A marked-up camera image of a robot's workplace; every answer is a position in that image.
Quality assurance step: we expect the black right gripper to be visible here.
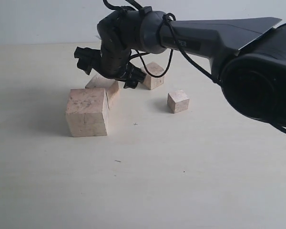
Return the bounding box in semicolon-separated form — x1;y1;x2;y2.
74;46;145;89

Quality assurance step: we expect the second largest wooden cube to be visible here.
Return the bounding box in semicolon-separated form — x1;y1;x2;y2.
85;73;120;109

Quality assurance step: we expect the third largest wooden cube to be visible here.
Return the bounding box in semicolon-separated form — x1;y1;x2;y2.
140;62;165;91

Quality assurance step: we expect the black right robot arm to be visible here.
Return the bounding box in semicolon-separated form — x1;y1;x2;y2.
74;7;286;133

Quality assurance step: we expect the smallest wooden cube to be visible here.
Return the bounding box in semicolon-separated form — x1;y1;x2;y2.
167;90;190;114

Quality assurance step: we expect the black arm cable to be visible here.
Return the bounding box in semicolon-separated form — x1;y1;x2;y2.
102;0;286;138

